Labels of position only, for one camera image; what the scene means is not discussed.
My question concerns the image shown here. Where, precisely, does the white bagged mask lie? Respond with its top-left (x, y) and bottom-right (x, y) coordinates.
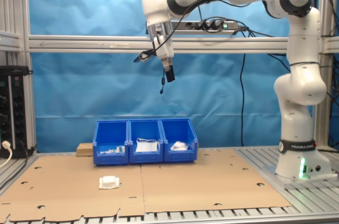
top-left (99, 175), bottom-right (121, 190)

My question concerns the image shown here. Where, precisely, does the silver power strip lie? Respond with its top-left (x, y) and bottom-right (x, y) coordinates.
top-left (145, 20), bottom-right (239, 35)

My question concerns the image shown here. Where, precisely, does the aluminium profile beam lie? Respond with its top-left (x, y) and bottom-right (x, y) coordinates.
top-left (27, 34), bottom-right (290, 55)

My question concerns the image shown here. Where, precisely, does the light surgical mask stack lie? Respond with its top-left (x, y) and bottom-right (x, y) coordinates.
top-left (135, 137), bottom-right (160, 154)

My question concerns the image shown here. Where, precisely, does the blue plastic bin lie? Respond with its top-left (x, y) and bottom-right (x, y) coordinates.
top-left (128, 119), bottom-right (165, 164)
top-left (93, 120), bottom-right (131, 166)
top-left (160, 118), bottom-right (199, 163)

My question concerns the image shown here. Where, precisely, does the OSB wood board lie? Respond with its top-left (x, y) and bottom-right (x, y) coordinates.
top-left (76, 142), bottom-right (95, 157)

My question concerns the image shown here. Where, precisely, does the brown cardboard sheet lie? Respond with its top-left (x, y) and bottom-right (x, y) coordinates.
top-left (140, 148), bottom-right (292, 213)
top-left (0, 154), bottom-right (146, 222)

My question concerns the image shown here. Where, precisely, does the black power distribution unit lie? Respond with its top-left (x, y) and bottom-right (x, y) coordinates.
top-left (0, 65), bottom-right (34, 159)

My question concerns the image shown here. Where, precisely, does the black power plug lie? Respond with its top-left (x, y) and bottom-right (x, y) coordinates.
top-left (16, 139), bottom-right (29, 157)

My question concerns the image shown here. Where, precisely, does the white power plug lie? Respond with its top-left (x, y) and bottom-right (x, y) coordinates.
top-left (0, 140), bottom-right (14, 169)

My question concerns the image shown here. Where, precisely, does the black camera cable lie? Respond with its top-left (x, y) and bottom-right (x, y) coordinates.
top-left (150, 0), bottom-right (212, 95)

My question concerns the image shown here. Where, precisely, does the black gripper camera mount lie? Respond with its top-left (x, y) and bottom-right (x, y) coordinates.
top-left (133, 48), bottom-right (157, 64)

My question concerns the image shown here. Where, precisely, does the black hanging cable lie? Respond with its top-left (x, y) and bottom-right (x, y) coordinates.
top-left (239, 52), bottom-right (246, 148)

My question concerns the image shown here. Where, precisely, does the aluminium frame post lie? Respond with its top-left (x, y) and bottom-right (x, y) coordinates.
top-left (314, 0), bottom-right (339, 152)
top-left (0, 0), bottom-right (37, 154)

